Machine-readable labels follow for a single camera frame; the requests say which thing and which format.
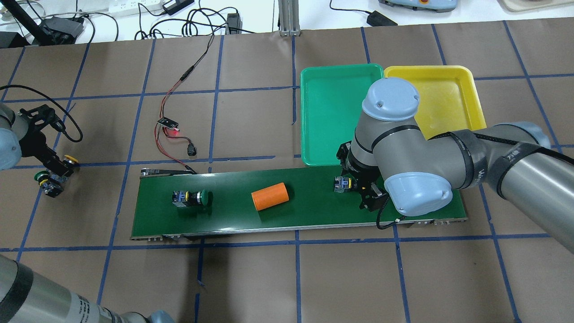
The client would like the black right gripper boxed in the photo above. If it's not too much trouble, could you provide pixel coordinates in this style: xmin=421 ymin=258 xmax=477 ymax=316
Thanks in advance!
xmin=336 ymin=141 xmax=390 ymax=211

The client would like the plain orange cylinder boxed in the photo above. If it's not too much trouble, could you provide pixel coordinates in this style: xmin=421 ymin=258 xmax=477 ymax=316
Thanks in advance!
xmin=251 ymin=182 xmax=290 ymax=211

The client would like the black controller board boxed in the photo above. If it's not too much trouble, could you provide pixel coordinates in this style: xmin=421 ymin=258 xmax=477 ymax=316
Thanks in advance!
xmin=157 ymin=117 xmax=179 ymax=130

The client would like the green plastic tray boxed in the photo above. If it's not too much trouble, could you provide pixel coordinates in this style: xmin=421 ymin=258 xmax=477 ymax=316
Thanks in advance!
xmin=300 ymin=63 xmax=383 ymax=167

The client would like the yellow push button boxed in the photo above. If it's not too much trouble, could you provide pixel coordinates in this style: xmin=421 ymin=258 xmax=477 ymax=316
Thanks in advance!
xmin=333 ymin=176 xmax=357 ymax=193
xmin=54 ymin=155 xmax=80 ymax=177

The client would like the green push button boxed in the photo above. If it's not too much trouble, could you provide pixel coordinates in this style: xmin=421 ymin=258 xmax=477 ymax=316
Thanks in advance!
xmin=172 ymin=190 xmax=213 ymax=207
xmin=34 ymin=170 xmax=68 ymax=198

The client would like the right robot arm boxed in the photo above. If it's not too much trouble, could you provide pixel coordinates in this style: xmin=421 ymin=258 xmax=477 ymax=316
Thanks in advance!
xmin=337 ymin=77 xmax=574 ymax=251

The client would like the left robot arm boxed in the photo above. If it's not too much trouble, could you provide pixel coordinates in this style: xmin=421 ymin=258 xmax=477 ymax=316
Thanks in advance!
xmin=0 ymin=104 xmax=174 ymax=323

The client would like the yellow plastic tray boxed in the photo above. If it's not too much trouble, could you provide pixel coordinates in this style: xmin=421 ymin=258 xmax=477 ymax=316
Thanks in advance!
xmin=384 ymin=65 xmax=487 ymax=140

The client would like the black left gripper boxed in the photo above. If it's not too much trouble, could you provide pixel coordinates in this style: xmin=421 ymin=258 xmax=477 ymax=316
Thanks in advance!
xmin=18 ymin=104 xmax=63 ymax=173

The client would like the aluminium frame post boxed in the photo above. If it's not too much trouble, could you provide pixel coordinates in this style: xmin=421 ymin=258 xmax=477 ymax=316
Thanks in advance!
xmin=278 ymin=0 xmax=301 ymax=37

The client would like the red black power cable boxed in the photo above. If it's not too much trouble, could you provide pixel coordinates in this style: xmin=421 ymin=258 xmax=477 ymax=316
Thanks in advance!
xmin=155 ymin=34 xmax=216 ymax=175

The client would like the green conveyor belt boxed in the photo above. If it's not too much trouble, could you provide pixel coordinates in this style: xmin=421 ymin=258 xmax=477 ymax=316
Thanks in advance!
xmin=130 ymin=165 xmax=468 ymax=241

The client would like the black power adapter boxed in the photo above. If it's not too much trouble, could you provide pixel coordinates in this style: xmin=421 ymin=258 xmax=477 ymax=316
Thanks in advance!
xmin=366 ymin=11 xmax=398 ymax=26

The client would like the white power strip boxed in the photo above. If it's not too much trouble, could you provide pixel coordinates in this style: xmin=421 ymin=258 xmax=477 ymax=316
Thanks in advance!
xmin=107 ymin=0 xmax=168 ymax=17

